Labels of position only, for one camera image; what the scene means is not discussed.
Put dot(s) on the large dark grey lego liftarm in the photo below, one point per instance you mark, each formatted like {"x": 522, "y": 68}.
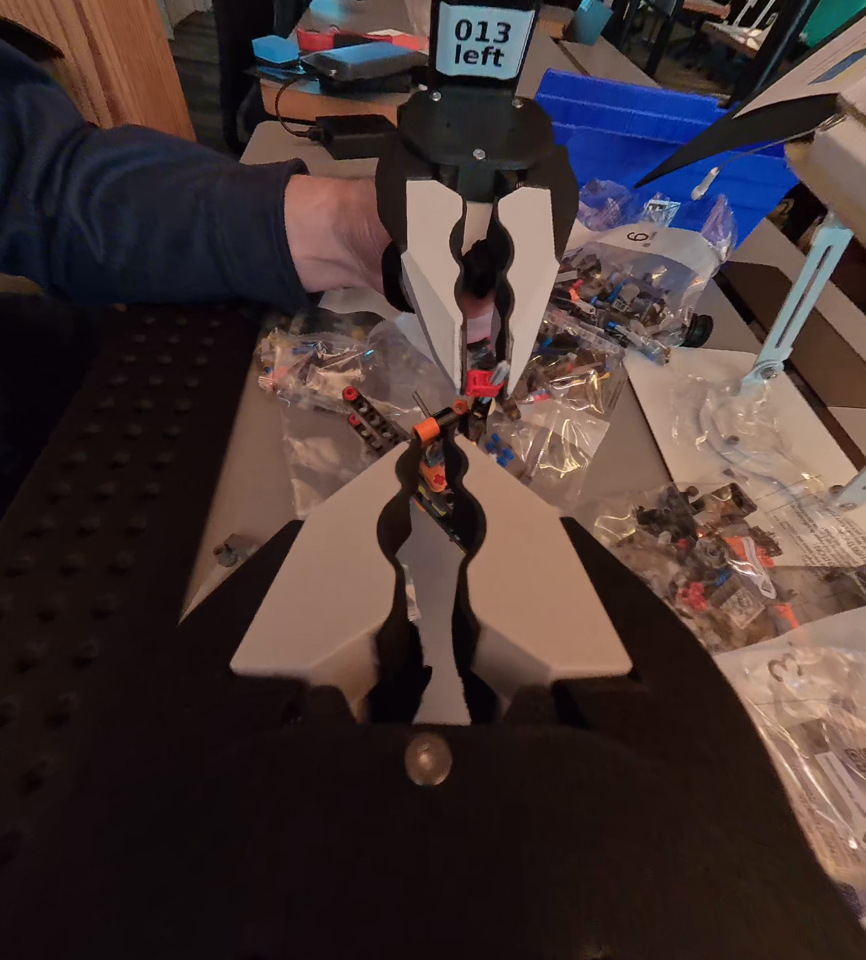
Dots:
{"x": 234, "y": 551}

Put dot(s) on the multicoloured lego assembly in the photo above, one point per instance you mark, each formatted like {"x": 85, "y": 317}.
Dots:
{"x": 429, "y": 429}

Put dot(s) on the black power adapter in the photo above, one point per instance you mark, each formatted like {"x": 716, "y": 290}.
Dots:
{"x": 354, "y": 136}

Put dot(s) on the light blue object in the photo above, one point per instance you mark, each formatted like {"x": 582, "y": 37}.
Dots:
{"x": 275, "y": 49}

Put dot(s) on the grey power bank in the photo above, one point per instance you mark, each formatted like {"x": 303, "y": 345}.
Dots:
{"x": 365, "y": 60}

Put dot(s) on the clear bag black orange parts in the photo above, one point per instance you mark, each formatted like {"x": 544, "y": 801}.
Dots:
{"x": 703, "y": 555}

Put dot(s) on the person's left hand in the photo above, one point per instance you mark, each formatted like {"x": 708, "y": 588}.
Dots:
{"x": 335, "y": 232}

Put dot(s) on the white lamp stand arms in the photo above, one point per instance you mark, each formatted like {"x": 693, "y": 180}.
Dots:
{"x": 838, "y": 360}

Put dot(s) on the blue plastic bin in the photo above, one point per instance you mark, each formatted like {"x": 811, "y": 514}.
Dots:
{"x": 628, "y": 127}

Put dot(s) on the clear bag of mixed parts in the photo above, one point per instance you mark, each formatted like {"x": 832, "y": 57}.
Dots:
{"x": 568, "y": 360}

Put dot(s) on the white printed sheet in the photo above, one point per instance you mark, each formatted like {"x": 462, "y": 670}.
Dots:
{"x": 650, "y": 405}

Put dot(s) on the red pouch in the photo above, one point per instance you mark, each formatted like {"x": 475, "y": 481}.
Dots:
{"x": 328, "y": 37}

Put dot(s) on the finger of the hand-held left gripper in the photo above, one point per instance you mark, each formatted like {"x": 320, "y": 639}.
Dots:
{"x": 534, "y": 262}
{"x": 433, "y": 262}

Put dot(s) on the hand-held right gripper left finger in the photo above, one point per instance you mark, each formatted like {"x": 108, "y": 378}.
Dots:
{"x": 320, "y": 592}

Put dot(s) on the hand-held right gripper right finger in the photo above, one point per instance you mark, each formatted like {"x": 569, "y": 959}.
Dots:
{"x": 538, "y": 592}

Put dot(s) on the dark perforated board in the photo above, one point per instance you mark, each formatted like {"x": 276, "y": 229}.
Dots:
{"x": 65, "y": 600}

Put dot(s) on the black rubber tire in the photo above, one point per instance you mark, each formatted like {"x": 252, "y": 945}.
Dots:
{"x": 699, "y": 330}

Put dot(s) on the wooden panel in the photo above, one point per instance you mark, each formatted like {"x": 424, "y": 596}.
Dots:
{"x": 125, "y": 60}

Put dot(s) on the white-banded clear lego bag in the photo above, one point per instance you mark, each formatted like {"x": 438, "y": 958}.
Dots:
{"x": 643, "y": 247}
{"x": 815, "y": 712}

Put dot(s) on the person's left forearm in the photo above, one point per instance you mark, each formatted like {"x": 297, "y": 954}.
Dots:
{"x": 103, "y": 187}

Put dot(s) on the empty clear zip bag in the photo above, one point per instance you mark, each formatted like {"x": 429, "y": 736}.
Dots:
{"x": 328, "y": 465}

